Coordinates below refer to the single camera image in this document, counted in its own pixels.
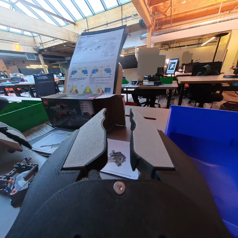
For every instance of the green plastic bin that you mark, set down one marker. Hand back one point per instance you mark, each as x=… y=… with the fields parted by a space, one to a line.
x=22 y=117

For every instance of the small green bin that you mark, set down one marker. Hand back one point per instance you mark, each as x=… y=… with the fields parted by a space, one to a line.
x=167 y=80

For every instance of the small black case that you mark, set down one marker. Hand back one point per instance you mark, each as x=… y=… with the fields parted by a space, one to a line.
x=157 y=83

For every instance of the dark toy set box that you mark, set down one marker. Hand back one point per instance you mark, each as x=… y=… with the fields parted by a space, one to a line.
x=65 y=113

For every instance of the black padded office chair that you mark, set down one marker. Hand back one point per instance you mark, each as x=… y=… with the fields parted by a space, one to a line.
x=204 y=96

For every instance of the small toy box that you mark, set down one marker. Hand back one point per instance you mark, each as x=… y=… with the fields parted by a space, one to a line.
x=136 y=82

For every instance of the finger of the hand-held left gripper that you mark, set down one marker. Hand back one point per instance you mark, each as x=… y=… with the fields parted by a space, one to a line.
x=9 y=144

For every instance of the black white marker sign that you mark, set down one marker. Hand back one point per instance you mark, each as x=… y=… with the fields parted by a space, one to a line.
x=172 y=66

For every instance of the white sticker sheet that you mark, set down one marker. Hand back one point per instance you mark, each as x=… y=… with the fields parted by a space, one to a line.
x=40 y=131

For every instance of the grey black toy brick model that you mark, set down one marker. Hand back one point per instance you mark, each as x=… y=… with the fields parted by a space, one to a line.
x=18 y=183

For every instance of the black mesh office chair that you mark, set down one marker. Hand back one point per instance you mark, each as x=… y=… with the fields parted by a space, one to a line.
x=45 y=85

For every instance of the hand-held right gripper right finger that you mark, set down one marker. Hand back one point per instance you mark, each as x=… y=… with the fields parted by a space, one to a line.
x=150 y=143

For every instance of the white instruction booklet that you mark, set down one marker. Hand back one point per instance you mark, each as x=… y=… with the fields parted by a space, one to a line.
x=55 y=141

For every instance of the black computer monitor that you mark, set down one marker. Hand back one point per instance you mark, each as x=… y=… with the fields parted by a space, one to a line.
x=128 y=61
x=215 y=67

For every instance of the grey desk with black legs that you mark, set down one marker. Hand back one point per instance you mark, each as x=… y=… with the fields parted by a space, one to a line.
x=204 y=80
x=158 y=85

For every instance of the cardboard sheet stand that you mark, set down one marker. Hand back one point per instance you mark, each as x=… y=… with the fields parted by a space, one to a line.
x=133 y=73

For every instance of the black floor lamp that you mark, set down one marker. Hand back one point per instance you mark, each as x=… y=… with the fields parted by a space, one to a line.
x=220 y=35

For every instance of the cluttered work table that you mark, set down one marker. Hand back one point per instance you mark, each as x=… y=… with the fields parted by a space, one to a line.
x=18 y=84

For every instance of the printed task sheet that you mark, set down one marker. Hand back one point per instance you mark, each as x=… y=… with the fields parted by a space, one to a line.
x=93 y=61

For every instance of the blue plastic bin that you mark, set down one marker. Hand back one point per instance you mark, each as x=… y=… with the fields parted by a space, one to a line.
x=204 y=148

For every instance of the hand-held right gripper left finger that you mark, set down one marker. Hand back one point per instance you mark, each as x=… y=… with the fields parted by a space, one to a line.
x=85 y=141

